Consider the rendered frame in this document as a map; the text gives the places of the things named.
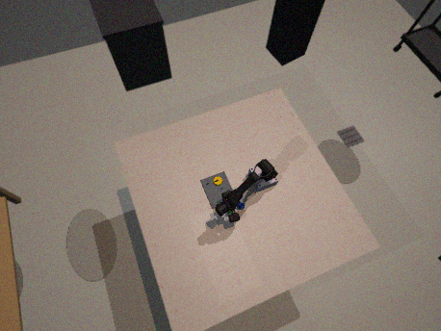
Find yellow gear with black stripe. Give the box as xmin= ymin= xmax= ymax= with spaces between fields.
xmin=213 ymin=176 xmax=222 ymax=185

